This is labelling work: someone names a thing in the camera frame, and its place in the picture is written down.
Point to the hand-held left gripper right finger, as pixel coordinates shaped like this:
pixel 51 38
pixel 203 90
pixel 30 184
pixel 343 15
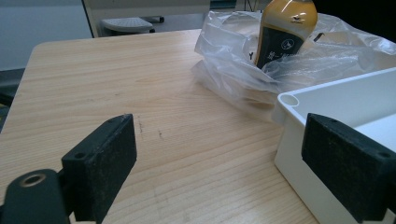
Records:
pixel 348 169

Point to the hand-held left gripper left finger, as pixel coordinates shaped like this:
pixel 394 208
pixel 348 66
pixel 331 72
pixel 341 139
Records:
pixel 99 169

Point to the white plastic box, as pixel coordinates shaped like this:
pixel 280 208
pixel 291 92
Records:
pixel 336 124

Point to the grey round stool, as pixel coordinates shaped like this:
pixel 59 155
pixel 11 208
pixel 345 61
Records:
pixel 127 25

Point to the clear plastic bag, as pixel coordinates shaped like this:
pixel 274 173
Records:
pixel 230 74

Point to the yellow bottle with black label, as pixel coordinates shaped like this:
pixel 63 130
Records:
pixel 281 34

